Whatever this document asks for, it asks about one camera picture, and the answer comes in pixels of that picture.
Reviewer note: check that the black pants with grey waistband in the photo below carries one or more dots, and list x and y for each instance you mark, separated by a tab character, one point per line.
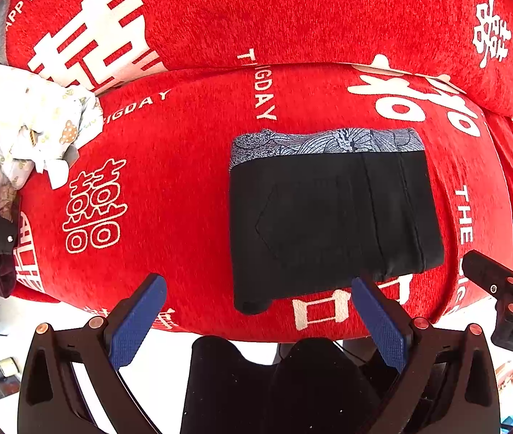
328	217

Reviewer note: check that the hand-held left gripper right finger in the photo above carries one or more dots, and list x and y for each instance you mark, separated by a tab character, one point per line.
380	323

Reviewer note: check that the person's right leg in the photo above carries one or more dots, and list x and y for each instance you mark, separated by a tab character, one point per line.
324	389

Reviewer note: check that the red printed blanket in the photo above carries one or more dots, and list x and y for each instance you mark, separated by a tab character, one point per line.
193	190

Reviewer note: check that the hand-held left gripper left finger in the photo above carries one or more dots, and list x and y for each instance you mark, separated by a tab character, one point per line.
141	321

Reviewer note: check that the person's leg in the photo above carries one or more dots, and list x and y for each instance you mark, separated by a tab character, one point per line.
324	389
224	389

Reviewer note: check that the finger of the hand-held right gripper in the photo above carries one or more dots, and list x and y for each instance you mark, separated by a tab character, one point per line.
487	271

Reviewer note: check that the white printed cloth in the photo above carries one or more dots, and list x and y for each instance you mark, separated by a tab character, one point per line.
35	113

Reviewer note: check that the person's left leg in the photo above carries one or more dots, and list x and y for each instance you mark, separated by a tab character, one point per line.
224	389

